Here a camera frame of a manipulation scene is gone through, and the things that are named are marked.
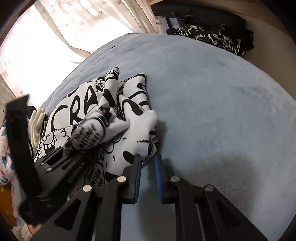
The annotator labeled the folded cream fleece garment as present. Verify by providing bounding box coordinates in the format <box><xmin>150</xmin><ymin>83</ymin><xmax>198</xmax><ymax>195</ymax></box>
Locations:
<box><xmin>28</xmin><ymin>108</ymin><xmax>46</xmax><ymax>155</ymax></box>

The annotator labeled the sheer white floral curtain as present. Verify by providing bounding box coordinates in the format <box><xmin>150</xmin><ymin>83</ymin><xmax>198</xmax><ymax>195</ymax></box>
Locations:
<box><xmin>1</xmin><ymin>1</ymin><xmax>159</xmax><ymax>107</ymax></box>

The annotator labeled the black white patterned clothes pile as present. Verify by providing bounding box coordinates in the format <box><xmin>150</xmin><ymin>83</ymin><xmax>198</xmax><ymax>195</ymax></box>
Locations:
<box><xmin>152</xmin><ymin>1</ymin><xmax>254</xmax><ymax>57</ymax></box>

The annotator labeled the blue-grey fleece bed blanket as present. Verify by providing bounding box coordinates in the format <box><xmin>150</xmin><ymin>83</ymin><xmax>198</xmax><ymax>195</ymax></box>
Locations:
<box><xmin>43</xmin><ymin>33</ymin><xmax>295</xmax><ymax>240</ymax></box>

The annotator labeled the white black graffiti print hoodie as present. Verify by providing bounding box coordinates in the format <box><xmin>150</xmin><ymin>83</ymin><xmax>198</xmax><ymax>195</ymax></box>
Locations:
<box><xmin>35</xmin><ymin>68</ymin><xmax>159</xmax><ymax>191</ymax></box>

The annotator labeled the white blue floral quilt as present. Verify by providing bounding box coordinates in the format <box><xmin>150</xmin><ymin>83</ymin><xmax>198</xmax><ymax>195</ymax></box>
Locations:
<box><xmin>0</xmin><ymin>121</ymin><xmax>15</xmax><ymax>186</ymax></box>

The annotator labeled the person's hand holding gripper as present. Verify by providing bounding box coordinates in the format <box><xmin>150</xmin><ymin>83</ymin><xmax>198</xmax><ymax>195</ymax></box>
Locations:
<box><xmin>28</xmin><ymin>223</ymin><xmax>42</xmax><ymax>235</ymax></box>

